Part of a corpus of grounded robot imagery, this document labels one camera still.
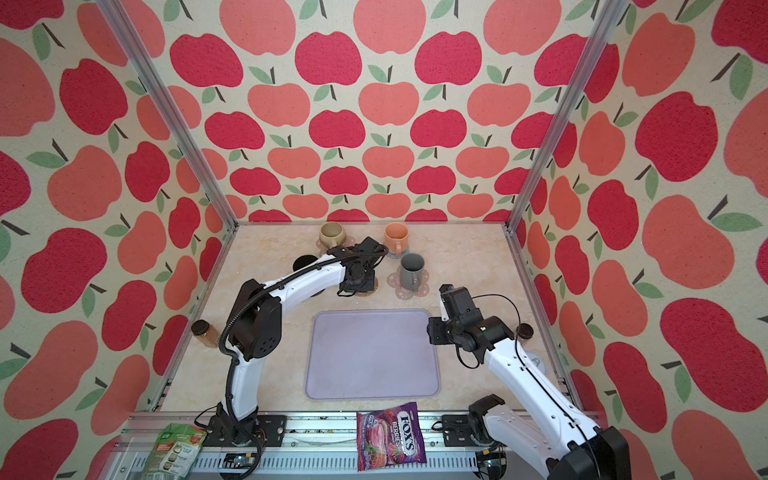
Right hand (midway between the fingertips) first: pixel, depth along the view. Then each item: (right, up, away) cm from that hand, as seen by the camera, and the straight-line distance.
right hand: (442, 326), depth 81 cm
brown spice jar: (-66, -2, +1) cm, 67 cm away
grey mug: (-7, +15, +13) cm, 21 cm away
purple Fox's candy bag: (-15, -24, -9) cm, 30 cm away
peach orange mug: (-12, +27, +29) cm, 41 cm away
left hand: (-21, +9, +13) cm, 26 cm away
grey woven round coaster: (-11, +19, +16) cm, 27 cm away
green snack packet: (-66, -27, -11) cm, 72 cm away
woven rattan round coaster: (-22, +6, +20) cm, 30 cm away
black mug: (-43, +18, +17) cm, 50 cm away
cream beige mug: (-35, +27, +27) cm, 52 cm away
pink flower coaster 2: (-13, +10, +23) cm, 28 cm away
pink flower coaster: (-30, +25, +32) cm, 50 cm away
